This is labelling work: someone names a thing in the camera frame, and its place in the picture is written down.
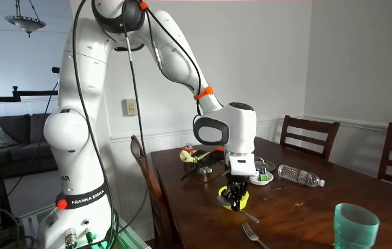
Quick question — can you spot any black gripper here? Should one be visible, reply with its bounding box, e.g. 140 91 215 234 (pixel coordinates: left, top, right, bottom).
226 174 254 213

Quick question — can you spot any silver spoon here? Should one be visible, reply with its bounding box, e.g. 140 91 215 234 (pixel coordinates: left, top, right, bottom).
218 195 262 226

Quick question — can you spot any silver fork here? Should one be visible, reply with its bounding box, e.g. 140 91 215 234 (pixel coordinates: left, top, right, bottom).
242 223 271 249

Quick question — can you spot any robot base platform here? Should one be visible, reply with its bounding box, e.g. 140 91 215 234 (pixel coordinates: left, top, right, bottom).
89 223 152 249

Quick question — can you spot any yellow bowl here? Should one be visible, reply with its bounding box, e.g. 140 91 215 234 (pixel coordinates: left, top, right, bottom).
217 184 251 213

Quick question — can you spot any silver metal bowl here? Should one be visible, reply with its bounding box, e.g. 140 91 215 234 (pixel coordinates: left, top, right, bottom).
249 168 276 187

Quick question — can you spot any small blue green object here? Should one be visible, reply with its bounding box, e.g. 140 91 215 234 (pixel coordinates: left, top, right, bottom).
257 168 271 183

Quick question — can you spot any metal pot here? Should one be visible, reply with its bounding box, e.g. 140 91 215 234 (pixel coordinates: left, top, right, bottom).
194 165 215 177

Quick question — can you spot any round grey pot lid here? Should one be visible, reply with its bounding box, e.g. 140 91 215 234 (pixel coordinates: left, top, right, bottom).
255 157 278 173

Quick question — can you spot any light green cloth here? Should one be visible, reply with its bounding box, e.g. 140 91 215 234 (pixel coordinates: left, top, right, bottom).
179 147 212 165

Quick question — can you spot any clear plastic water bottle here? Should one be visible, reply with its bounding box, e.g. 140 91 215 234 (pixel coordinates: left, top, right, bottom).
276 163 326 190

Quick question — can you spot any teal plastic cup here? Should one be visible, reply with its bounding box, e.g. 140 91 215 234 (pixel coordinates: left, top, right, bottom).
333 202 381 249

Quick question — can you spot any dark grey sofa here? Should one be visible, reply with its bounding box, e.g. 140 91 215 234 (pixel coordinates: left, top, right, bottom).
0 112 62 179

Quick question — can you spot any black horizontal stand bar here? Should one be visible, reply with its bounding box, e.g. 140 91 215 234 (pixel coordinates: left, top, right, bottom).
0 85 62 104

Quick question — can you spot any grey sofa pillow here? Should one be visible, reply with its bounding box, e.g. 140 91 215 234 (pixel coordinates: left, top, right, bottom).
0 126 20 151

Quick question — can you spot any hanging chandelier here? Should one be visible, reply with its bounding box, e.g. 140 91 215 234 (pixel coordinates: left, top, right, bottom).
5 0 48 39

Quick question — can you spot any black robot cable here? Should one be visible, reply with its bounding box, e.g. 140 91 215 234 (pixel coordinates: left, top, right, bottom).
111 8 152 248
71 0 117 249
142 4 229 162

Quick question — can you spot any wall light switch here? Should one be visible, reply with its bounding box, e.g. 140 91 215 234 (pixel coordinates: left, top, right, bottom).
121 97 139 118

